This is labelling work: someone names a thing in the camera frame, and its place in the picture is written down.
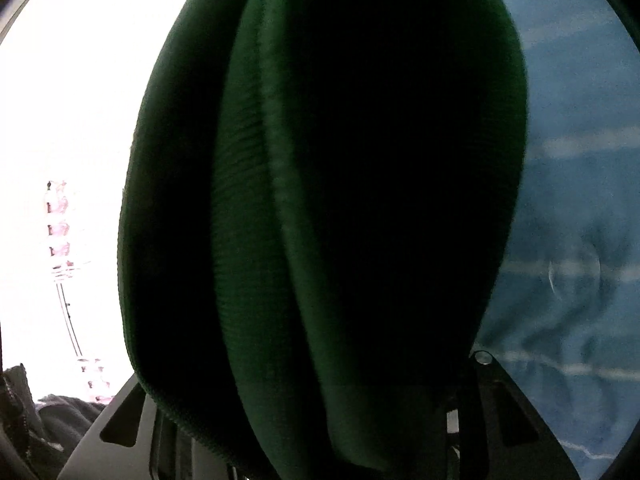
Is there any dark grey clothing sleeve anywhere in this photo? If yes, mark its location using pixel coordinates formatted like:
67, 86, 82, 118
1, 365, 105, 479

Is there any green varsity jacket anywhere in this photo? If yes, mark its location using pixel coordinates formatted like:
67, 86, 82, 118
118, 0, 526, 479

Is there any blue striped bed sheet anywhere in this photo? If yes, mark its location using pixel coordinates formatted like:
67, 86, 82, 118
476, 0, 639, 479

